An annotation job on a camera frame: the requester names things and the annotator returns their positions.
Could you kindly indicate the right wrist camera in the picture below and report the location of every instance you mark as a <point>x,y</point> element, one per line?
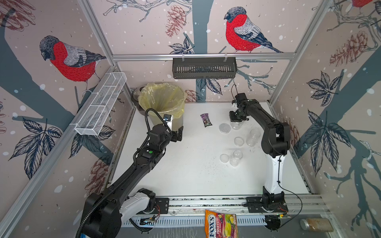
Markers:
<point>241,99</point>

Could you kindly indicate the white wire shelf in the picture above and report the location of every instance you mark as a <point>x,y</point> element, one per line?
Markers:
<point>97,113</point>

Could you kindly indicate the wide jar patterned lid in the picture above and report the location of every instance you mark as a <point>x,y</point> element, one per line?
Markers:
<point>236,125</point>

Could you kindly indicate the grey metal bowl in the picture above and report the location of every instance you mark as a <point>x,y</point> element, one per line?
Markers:
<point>135,99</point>

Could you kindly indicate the black hanging basket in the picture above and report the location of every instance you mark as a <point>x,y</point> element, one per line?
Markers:
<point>204,68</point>

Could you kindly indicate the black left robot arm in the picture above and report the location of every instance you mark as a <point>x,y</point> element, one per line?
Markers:
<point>104,213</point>

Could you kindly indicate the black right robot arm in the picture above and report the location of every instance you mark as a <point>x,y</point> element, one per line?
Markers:
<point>276,138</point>

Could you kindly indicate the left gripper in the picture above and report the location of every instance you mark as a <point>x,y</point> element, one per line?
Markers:
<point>179,137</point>

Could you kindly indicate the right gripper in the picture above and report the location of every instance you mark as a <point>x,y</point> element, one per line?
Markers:
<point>232,118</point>

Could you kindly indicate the bin with yellow bag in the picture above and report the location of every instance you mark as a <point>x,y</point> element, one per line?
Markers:
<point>165,98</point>

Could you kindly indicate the purple candy packet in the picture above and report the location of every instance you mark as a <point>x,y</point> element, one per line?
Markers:
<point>206,120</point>

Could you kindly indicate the Fox's candy bag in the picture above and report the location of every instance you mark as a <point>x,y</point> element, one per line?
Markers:
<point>220,225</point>

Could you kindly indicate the clear jar lid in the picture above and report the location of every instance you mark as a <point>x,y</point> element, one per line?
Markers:
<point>224,158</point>
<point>239,141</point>

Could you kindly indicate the grain-filled jar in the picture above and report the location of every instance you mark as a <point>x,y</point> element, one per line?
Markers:
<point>316,225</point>

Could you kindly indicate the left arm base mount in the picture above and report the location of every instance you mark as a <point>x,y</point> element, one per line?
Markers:
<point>146,202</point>

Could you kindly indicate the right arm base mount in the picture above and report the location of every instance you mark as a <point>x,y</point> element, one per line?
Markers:
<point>268,202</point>

